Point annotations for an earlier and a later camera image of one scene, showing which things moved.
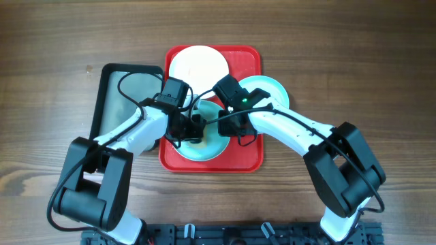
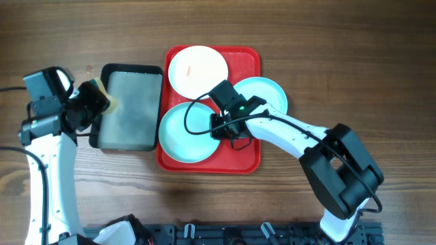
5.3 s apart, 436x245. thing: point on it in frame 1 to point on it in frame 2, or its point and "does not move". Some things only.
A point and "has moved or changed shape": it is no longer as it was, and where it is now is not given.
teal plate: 212,144 has moved or changed shape
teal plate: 268,84 does not move
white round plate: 199,67 does not move
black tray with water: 122,88 does not move
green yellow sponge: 204,144 to 114,103
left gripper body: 189,129 to 89,103
